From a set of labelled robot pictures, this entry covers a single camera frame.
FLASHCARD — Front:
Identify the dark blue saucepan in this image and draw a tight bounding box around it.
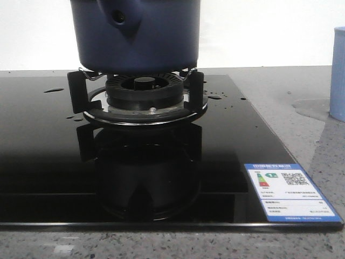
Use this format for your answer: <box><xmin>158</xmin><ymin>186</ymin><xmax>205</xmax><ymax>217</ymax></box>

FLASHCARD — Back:
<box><xmin>71</xmin><ymin>1</ymin><xmax>201</xmax><ymax>74</ymax></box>

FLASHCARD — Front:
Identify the light blue ribbed cup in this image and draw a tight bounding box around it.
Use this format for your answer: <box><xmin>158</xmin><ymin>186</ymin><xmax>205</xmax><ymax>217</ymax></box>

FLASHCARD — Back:
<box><xmin>329</xmin><ymin>26</ymin><xmax>344</xmax><ymax>122</ymax></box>

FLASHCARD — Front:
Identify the black gas burner head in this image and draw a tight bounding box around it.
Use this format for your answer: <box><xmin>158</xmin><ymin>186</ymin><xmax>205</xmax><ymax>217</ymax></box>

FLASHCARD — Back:
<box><xmin>106</xmin><ymin>73</ymin><xmax>184</xmax><ymax>111</ymax></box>

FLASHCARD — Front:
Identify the black pan support grate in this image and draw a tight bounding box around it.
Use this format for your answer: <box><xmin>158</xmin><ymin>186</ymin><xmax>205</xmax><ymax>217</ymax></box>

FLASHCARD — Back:
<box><xmin>67</xmin><ymin>69</ymin><xmax>208</xmax><ymax>126</ymax></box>

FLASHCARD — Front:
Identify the black glass gas hob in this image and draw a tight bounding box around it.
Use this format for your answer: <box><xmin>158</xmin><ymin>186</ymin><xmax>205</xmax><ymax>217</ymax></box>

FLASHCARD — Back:
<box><xmin>1</xmin><ymin>75</ymin><xmax>344</xmax><ymax>232</ymax></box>

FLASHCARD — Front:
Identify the blue energy label sticker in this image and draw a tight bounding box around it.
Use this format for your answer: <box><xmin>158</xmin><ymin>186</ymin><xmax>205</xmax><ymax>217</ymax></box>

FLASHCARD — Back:
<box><xmin>245</xmin><ymin>163</ymin><xmax>341</xmax><ymax>222</ymax></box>

